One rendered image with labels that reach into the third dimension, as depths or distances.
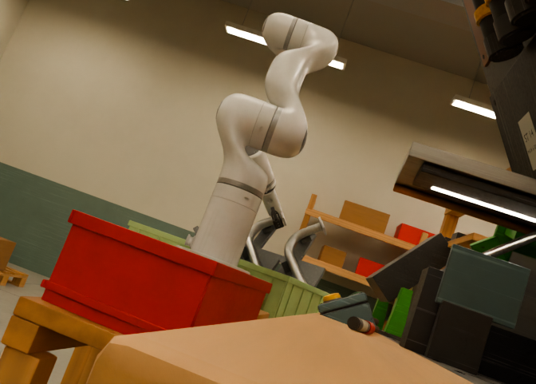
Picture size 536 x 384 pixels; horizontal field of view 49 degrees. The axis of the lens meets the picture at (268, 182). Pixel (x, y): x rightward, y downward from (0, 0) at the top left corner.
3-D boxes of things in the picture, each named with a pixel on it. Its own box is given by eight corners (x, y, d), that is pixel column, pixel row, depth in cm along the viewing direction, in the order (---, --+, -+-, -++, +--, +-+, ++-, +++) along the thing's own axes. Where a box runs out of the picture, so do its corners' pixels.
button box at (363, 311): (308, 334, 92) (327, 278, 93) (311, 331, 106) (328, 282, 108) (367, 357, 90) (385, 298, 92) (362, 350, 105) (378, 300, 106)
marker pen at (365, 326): (357, 332, 64) (362, 318, 65) (344, 327, 65) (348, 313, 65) (373, 336, 76) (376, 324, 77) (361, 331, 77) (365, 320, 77)
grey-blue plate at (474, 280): (419, 354, 69) (454, 243, 71) (417, 353, 71) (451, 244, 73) (500, 384, 67) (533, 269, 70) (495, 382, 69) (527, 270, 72)
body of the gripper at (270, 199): (277, 189, 194) (285, 212, 201) (271, 172, 202) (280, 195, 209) (255, 196, 194) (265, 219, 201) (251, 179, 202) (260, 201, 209)
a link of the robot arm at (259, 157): (244, 180, 199) (260, 191, 193) (231, 151, 191) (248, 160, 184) (262, 167, 202) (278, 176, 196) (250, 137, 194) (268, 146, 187)
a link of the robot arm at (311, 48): (234, 151, 148) (293, 173, 148) (242, 119, 139) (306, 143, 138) (285, 38, 179) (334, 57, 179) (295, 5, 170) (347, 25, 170)
